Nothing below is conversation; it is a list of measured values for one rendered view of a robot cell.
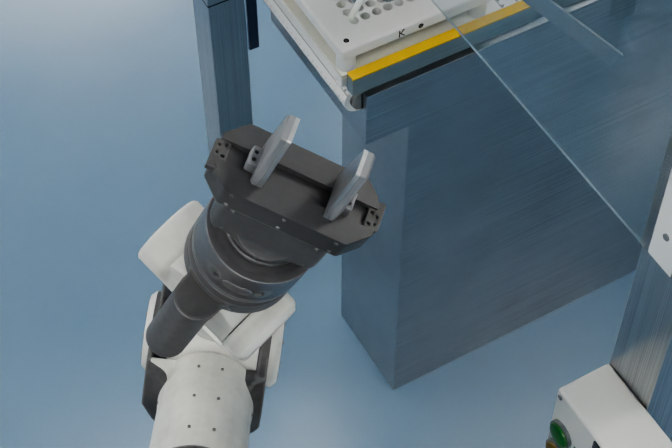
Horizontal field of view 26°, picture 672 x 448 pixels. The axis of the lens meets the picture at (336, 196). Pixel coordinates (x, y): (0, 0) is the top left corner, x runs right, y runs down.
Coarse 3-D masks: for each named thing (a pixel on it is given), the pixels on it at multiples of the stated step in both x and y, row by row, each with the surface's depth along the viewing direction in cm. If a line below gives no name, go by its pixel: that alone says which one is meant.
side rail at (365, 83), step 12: (432, 48) 197; (444, 48) 198; (456, 48) 200; (408, 60) 196; (420, 60) 198; (432, 60) 199; (384, 72) 195; (396, 72) 197; (408, 72) 198; (348, 84) 195; (360, 84) 195; (372, 84) 196
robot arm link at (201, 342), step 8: (168, 288) 137; (168, 296) 137; (160, 304) 137; (200, 336) 134; (208, 336) 131; (192, 344) 136; (200, 344) 136; (208, 344) 136; (216, 344) 137; (184, 352) 137; (192, 352) 137; (216, 352) 137; (224, 352) 137; (256, 352) 137; (248, 360) 137; (256, 360) 137; (248, 368) 137; (256, 368) 139
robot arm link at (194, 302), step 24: (192, 216) 114; (168, 240) 113; (168, 264) 113; (192, 264) 108; (192, 288) 108; (168, 312) 109; (192, 312) 107; (216, 312) 108; (240, 312) 109; (168, 336) 111; (192, 336) 111; (216, 336) 115
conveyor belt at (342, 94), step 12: (264, 0) 212; (276, 12) 209; (288, 24) 207; (300, 36) 205; (300, 48) 206; (312, 60) 203; (324, 72) 201; (336, 84) 199; (336, 96) 201; (348, 96) 198; (348, 108) 200
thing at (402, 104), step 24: (312, 72) 213; (432, 72) 201; (456, 72) 204; (480, 72) 207; (384, 96) 199; (408, 96) 202; (432, 96) 205; (456, 96) 208; (360, 120) 203; (384, 120) 203; (408, 120) 206
